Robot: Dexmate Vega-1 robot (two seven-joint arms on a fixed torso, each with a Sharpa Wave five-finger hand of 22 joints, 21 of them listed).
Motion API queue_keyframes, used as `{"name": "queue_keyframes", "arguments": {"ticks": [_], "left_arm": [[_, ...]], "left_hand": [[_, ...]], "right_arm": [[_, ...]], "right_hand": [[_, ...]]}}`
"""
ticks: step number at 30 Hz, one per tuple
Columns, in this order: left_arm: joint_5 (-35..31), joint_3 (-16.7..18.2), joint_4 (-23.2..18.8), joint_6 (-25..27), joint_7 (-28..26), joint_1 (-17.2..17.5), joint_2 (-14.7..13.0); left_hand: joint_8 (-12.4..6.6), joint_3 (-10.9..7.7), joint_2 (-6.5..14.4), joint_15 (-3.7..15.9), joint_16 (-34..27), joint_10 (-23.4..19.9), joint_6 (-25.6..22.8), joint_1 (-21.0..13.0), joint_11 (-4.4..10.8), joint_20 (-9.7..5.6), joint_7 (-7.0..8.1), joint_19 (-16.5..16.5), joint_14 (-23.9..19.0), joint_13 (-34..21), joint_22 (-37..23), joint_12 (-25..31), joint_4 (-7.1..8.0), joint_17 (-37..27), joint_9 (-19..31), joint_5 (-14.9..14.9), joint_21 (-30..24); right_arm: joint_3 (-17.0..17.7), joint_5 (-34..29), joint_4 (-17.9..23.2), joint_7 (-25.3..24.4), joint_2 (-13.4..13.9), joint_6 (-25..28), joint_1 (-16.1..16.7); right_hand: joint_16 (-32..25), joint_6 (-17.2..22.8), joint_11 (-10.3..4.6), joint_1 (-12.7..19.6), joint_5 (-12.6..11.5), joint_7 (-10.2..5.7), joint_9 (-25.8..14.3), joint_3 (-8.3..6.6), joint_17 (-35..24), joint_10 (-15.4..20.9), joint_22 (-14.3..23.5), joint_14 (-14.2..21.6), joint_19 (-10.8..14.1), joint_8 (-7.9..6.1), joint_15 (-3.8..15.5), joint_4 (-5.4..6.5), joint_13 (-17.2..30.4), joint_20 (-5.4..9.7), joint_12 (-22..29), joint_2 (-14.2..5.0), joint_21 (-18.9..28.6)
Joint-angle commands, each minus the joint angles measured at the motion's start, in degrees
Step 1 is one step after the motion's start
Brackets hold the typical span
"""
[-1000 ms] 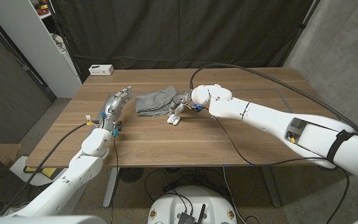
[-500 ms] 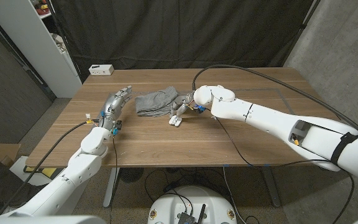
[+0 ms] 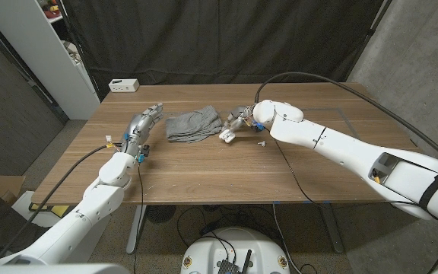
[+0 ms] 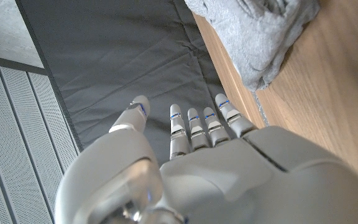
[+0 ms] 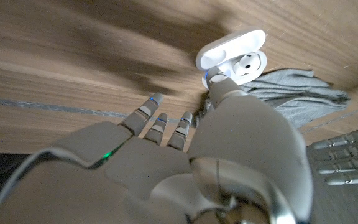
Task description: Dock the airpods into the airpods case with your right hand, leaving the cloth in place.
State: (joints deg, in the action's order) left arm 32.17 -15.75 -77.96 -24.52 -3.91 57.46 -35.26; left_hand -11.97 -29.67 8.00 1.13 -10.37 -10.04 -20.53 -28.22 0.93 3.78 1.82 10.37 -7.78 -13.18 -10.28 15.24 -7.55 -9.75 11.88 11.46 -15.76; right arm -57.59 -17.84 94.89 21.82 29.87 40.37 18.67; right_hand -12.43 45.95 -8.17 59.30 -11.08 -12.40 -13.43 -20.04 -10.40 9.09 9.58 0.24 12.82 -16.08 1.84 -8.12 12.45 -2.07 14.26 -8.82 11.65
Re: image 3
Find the white airpods case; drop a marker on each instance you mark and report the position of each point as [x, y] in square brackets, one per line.
[226, 136]

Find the white shelf clutter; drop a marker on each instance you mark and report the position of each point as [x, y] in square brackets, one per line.
[72, 47]

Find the red shelf object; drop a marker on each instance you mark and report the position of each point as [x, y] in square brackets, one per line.
[51, 14]

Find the grey table leg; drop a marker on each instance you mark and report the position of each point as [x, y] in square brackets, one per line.
[135, 232]
[333, 232]

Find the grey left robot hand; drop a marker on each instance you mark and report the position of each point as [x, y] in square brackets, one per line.
[137, 131]

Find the grey folded cloth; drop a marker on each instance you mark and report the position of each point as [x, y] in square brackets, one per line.
[192, 123]

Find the white airpod earbud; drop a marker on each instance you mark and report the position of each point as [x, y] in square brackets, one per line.
[261, 143]

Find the black antenna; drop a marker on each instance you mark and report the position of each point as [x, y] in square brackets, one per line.
[247, 262]

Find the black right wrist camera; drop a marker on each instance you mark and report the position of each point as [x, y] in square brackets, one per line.
[259, 126]

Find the black round floor fan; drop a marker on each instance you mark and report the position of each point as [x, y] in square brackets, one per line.
[160, 214]

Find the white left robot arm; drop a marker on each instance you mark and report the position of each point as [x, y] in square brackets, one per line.
[101, 198]

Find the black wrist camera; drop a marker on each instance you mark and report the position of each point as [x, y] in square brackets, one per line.
[145, 149]
[259, 126]

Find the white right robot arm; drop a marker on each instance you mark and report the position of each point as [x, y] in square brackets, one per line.
[356, 156]

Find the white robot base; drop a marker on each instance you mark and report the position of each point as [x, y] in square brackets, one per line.
[238, 243]

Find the black backdrop curtain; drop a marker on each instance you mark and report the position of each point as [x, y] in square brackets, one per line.
[223, 38]

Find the white power strip box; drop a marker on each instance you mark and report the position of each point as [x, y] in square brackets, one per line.
[124, 85]

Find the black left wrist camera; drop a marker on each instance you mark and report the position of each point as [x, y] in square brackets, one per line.
[145, 149]

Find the black electronics module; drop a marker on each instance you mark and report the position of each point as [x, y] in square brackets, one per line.
[228, 267]

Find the yellow black tool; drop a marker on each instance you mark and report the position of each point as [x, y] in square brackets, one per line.
[59, 210]

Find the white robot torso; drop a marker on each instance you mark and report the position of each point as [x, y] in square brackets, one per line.
[51, 269]

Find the cardboard box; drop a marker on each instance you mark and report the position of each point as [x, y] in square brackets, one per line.
[2, 184]

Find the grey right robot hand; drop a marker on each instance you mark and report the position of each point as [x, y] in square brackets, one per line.
[238, 116]

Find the white shelf cabinet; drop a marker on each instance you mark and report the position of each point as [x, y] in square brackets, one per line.
[40, 49]

